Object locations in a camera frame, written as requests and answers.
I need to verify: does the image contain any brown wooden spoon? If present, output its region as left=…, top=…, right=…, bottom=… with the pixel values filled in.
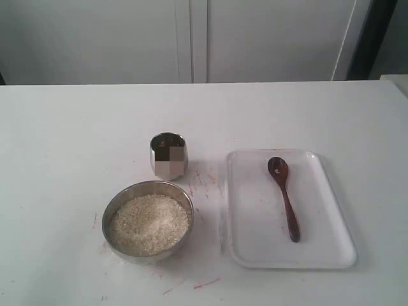
left=267, top=156, right=301, bottom=243

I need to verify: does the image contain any small steel cup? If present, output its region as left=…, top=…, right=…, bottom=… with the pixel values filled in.
left=150, top=132, right=189, bottom=181

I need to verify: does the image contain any steel bowl of rice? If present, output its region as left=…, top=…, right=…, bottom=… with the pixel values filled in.
left=101, top=180, right=194, bottom=264

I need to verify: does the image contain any white plastic tray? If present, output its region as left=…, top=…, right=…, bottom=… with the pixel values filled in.
left=225, top=149, right=356, bottom=269

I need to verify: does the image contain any dark door frame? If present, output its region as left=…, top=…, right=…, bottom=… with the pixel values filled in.
left=346, top=0, right=397, bottom=80

